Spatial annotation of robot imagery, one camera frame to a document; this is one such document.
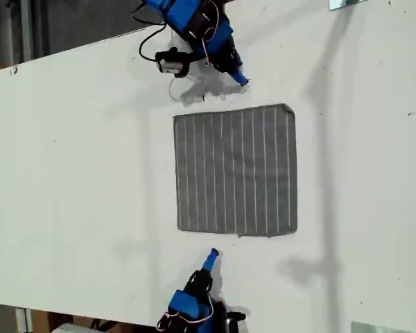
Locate grey striped square towel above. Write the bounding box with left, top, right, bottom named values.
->
left=173, top=103, right=298, bottom=239

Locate brown cardboard box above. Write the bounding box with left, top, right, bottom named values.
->
left=31, top=309, right=124, bottom=333

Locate white container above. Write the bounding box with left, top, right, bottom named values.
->
left=53, top=323, right=94, bottom=333

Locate white metal table leg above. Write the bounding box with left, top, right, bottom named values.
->
left=15, top=307, right=34, bottom=333

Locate arm red white wire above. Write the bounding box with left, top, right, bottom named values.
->
left=199, top=0, right=220, bottom=67
left=155, top=298, right=216, bottom=330

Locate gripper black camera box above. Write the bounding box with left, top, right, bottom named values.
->
left=223, top=310, right=247, bottom=333
left=155, top=48, right=190, bottom=78

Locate camera black cable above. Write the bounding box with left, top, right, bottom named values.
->
left=130, top=3, right=171, bottom=63

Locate grey metal post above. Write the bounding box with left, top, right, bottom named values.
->
left=20, top=0, right=33, bottom=65

